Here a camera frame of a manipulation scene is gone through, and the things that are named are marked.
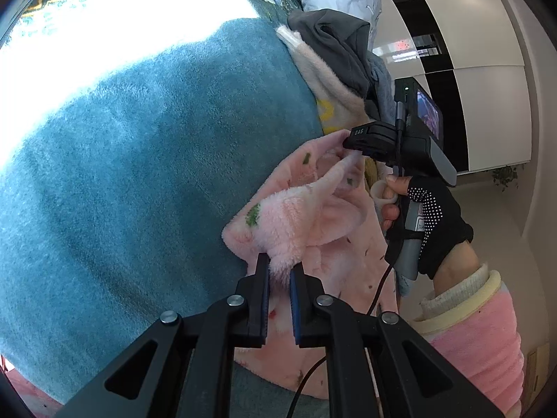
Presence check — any teal floral bed sheet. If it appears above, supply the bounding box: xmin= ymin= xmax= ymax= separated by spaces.
xmin=0 ymin=0 xmax=331 ymax=405

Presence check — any black cable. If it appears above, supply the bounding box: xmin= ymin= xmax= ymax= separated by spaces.
xmin=287 ymin=100 xmax=405 ymax=418

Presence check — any grey garment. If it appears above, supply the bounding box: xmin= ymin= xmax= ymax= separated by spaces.
xmin=288 ymin=9 xmax=379 ymax=96

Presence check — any beige fuzzy sweater yellow pattern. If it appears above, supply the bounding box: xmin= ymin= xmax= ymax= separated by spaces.
xmin=276 ymin=26 xmax=375 ymax=136

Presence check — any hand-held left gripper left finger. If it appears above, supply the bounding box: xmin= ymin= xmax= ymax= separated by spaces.
xmin=54 ymin=253 xmax=270 ymax=418

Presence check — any green leafy wall plant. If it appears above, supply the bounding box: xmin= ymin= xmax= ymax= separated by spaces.
xmin=492 ymin=164 xmax=520 ymax=191

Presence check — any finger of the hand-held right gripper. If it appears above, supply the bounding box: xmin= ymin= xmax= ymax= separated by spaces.
xmin=342 ymin=124 xmax=399 ymax=165

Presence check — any white wardrobe with black stripe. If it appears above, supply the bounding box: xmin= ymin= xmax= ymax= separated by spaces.
xmin=370 ymin=0 xmax=534 ymax=175

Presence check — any person's right forearm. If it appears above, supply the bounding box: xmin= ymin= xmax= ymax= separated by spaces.
xmin=409 ymin=244 xmax=525 ymax=418

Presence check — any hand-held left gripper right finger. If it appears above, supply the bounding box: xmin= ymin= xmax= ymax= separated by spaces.
xmin=289 ymin=262 xmax=510 ymax=418

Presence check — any blue garment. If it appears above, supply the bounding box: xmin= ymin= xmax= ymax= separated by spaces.
xmin=363 ymin=52 xmax=394 ymax=123

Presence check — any person's right hand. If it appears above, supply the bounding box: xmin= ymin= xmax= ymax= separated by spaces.
xmin=371 ymin=175 xmax=479 ymax=280

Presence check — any pink floral fleece garment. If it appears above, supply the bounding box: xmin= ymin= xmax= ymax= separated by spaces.
xmin=222 ymin=130 xmax=401 ymax=401

